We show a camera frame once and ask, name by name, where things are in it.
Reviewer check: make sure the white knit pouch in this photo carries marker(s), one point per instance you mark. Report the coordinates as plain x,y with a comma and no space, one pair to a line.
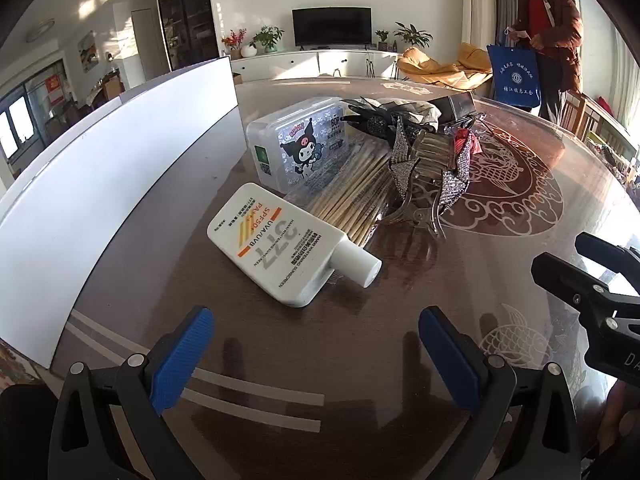
415,107

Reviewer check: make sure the black box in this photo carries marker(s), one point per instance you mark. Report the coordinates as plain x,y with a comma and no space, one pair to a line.
457,105

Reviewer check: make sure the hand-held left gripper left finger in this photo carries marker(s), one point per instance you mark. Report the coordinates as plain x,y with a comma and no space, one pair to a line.
182,355

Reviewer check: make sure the red flower arrangement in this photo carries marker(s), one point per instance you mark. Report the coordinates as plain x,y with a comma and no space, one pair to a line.
234,40

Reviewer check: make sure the bundle of wooden cotton swabs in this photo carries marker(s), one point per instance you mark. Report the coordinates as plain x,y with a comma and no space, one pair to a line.
350,195

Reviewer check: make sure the clear cartoon print plastic box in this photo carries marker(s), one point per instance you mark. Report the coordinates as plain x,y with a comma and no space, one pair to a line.
300,145

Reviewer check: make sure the white television cabinet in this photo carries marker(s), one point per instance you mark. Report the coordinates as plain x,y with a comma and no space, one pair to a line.
310,64

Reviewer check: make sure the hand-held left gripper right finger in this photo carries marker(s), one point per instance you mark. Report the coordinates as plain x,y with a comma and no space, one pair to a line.
450,360

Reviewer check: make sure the red window poster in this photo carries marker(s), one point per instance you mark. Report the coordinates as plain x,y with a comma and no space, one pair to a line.
55,89

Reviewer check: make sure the rhinestone bow hair clip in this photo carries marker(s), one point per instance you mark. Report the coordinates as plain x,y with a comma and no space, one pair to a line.
400,160

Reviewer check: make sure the dark glass display cabinet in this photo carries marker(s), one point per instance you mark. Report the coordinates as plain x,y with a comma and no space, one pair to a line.
187,15

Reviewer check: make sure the gold hair claw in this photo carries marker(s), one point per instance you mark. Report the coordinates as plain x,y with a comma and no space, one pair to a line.
432,155

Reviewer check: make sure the framed wall picture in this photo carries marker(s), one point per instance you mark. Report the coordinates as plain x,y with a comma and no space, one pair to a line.
89,51

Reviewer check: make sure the wooden chair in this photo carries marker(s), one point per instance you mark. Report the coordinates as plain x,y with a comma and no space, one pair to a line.
585,115

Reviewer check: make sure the white sunscreen bottle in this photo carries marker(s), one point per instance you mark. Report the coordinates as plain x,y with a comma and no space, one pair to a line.
270,245

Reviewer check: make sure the white patterned appliance cover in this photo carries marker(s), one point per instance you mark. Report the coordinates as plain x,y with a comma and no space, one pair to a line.
477,10

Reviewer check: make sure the large leafy potted plant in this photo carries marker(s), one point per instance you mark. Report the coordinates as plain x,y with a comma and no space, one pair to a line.
412,35

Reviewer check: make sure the black hair claw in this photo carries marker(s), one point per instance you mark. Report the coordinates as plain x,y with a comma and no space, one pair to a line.
370,122

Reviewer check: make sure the round ceiling lamp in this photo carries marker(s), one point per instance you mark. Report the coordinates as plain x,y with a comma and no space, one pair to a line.
41,30

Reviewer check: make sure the black television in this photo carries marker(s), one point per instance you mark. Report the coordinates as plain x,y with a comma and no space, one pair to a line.
332,26

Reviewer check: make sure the colourful clutter pile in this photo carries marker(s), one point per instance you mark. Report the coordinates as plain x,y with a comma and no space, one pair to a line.
620,160

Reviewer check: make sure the red snack packet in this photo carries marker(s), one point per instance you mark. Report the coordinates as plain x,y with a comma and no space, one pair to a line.
462,140

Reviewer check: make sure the small potted plant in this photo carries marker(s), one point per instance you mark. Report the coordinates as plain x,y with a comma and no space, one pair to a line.
382,36

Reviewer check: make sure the blue tote bag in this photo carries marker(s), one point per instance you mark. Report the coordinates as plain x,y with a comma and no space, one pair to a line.
515,77

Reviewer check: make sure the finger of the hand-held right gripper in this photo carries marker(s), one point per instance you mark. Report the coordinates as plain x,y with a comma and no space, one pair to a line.
605,250
565,272

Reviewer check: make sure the bushy green potted plant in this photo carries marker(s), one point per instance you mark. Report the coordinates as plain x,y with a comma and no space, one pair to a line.
269,37

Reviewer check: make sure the white round vase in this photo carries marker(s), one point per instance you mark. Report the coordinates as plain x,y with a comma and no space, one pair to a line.
248,50

